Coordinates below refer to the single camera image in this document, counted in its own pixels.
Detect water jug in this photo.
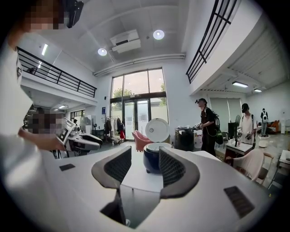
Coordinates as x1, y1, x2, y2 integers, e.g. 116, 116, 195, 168
194, 133, 203, 149

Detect clothes rack with garments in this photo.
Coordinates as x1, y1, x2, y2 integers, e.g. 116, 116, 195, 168
104, 115, 126, 145

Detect dark blue rice cooker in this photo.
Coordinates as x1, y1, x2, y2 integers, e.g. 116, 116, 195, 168
143, 118, 173, 174

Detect black monitor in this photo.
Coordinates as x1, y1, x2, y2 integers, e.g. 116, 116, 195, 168
227, 122, 239, 140

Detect black balcony railing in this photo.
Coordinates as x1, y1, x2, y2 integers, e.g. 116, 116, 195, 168
17, 46, 98, 98
185, 0, 237, 84

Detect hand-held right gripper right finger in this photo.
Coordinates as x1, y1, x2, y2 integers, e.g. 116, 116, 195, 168
158, 146, 200, 199

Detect white side table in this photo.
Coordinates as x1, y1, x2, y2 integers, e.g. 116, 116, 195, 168
225, 138, 254, 160

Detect pink chair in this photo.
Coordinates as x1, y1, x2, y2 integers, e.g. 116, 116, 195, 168
226, 148, 274, 186

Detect glass entrance door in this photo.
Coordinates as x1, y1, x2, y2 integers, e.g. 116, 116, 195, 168
110, 67, 169, 141

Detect person's head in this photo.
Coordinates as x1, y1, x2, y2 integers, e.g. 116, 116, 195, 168
21, 0, 71, 32

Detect black head-mounted camera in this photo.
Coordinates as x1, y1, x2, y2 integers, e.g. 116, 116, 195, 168
67, 0, 85, 29

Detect person's left forearm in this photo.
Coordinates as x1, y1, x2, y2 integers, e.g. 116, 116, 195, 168
18, 126, 66, 152

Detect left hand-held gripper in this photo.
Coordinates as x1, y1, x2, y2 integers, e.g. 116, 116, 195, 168
55, 116, 104, 157

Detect white ceiling pipes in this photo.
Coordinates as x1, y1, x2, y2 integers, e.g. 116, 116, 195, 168
93, 52, 187, 77

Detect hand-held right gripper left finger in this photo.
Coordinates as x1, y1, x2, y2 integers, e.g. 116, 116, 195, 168
91, 145, 132, 190

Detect white ceiling air conditioner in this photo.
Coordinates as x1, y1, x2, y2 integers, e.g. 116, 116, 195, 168
109, 29, 141, 54

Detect black cabinet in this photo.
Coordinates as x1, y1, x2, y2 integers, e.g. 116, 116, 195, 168
174, 127, 195, 152

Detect person's white shirt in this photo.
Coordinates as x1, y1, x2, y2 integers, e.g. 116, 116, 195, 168
0, 31, 59, 232

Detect pink armchair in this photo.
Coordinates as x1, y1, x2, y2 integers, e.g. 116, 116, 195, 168
131, 130, 150, 152

